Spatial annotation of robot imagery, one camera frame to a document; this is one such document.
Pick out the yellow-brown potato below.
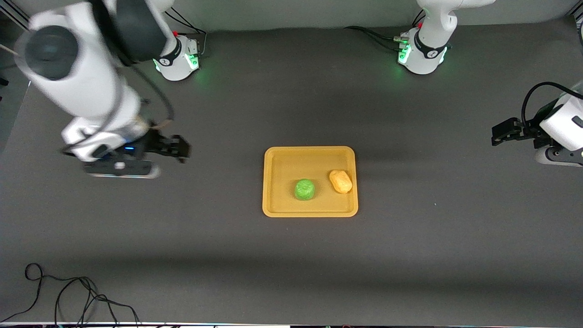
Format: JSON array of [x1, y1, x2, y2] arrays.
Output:
[[329, 169, 353, 195]]

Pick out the yellow plastic tray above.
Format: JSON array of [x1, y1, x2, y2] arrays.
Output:
[[262, 146, 359, 218]]

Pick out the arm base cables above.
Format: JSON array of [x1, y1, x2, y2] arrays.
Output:
[[344, 9, 426, 51], [165, 8, 208, 58]]

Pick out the green apple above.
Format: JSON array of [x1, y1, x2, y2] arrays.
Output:
[[294, 179, 316, 201]]

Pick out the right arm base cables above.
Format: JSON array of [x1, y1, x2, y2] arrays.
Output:
[[165, 8, 208, 58]]

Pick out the loose thin black cable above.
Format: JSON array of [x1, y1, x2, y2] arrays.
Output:
[[0, 263, 142, 327]]

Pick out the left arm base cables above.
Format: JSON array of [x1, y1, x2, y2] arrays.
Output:
[[344, 9, 426, 51]]

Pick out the dark grey table cloth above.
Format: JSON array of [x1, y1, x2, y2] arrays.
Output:
[[0, 18, 583, 325]]

